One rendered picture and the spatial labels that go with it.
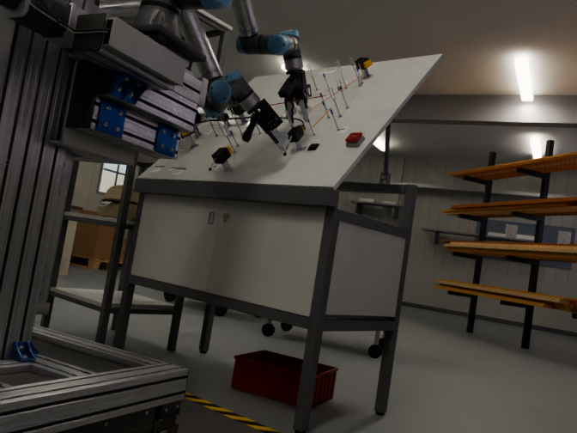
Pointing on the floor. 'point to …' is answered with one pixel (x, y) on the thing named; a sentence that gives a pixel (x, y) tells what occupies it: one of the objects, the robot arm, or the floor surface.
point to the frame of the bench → (318, 323)
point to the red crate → (280, 377)
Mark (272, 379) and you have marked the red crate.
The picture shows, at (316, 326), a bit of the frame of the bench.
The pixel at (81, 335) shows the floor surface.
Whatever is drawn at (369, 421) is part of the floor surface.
